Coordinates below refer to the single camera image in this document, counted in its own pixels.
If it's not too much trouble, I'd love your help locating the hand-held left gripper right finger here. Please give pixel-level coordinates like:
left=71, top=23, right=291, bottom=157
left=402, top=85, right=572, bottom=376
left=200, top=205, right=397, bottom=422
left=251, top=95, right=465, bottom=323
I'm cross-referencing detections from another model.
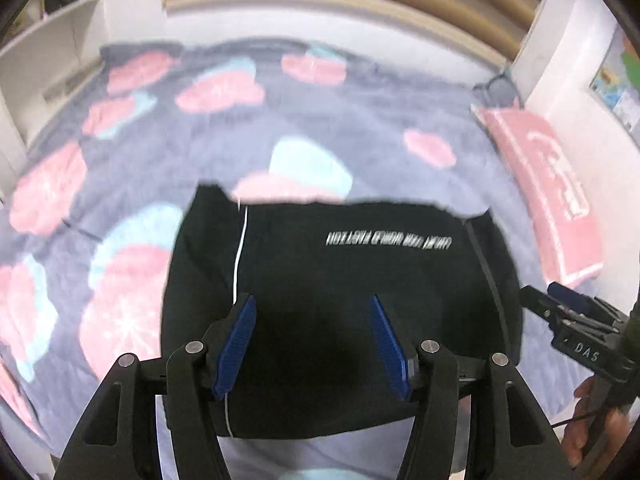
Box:
left=369, top=294, right=576, bottom=480

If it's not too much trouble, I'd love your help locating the white wall shelf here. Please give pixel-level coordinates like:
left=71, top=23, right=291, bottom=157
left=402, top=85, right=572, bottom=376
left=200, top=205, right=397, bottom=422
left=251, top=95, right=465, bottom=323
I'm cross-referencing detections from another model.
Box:
left=0, top=0, right=108, bottom=181

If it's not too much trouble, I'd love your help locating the black hooded jacket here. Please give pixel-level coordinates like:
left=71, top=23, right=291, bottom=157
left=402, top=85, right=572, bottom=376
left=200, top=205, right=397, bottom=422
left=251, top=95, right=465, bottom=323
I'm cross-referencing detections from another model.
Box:
left=160, top=184, right=523, bottom=438

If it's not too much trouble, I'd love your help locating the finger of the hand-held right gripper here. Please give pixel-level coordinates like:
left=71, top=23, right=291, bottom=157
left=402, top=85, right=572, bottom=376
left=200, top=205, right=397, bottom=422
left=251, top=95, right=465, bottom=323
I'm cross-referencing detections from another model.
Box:
left=520, top=285, right=568, bottom=331
left=547, top=281, right=596, bottom=313

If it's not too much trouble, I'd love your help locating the pink pillow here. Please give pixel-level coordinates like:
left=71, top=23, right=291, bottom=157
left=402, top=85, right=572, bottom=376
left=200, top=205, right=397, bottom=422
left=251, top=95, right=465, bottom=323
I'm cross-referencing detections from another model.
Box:
left=470, top=105, right=606, bottom=288

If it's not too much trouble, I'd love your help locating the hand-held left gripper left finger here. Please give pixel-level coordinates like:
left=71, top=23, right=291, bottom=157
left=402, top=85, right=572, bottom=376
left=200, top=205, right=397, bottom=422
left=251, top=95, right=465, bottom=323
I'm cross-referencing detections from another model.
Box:
left=52, top=292, right=258, bottom=480

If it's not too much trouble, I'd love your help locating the grey floral printed blanket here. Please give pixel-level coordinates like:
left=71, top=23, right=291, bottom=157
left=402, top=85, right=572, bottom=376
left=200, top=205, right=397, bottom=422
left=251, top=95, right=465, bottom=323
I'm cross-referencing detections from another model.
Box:
left=0, top=40, right=601, bottom=480

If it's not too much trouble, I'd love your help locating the person's right hand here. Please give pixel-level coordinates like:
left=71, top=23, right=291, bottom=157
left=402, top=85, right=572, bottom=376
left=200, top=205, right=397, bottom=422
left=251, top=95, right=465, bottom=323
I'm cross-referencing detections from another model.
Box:
left=560, top=375, right=633, bottom=468

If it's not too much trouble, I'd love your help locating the beige ribbed object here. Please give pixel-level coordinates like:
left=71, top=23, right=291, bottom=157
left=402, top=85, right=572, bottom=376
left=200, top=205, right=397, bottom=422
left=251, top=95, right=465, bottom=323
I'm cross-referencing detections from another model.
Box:
left=42, top=57, right=103, bottom=103

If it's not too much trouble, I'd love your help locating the colourful wall map poster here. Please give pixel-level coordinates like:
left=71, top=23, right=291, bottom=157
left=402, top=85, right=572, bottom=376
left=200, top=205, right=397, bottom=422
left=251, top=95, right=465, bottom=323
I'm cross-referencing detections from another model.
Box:
left=590, top=30, right=640, bottom=146

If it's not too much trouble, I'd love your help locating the grey pillow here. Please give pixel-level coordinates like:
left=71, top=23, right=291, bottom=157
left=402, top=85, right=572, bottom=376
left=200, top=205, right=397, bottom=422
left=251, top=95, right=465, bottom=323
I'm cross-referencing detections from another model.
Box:
left=472, top=72, right=523, bottom=108

